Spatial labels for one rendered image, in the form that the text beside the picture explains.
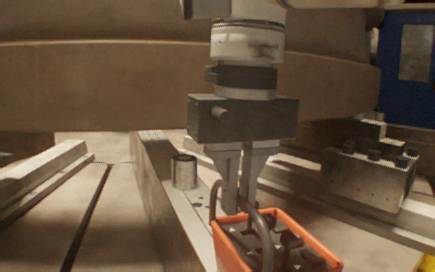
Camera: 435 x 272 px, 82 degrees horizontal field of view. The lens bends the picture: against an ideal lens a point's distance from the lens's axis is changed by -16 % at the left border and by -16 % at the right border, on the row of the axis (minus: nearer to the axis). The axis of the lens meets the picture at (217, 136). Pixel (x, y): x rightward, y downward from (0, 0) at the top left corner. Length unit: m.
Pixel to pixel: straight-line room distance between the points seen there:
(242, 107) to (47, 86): 0.69
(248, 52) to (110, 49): 0.62
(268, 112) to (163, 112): 0.59
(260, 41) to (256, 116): 0.09
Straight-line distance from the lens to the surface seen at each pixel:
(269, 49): 0.31
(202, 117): 0.32
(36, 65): 0.94
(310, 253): 0.46
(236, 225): 0.52
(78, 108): 0.91
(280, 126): 0.36
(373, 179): 1.48
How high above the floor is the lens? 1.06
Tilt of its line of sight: 14 degrees down
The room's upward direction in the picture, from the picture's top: 3 degrees clockwise
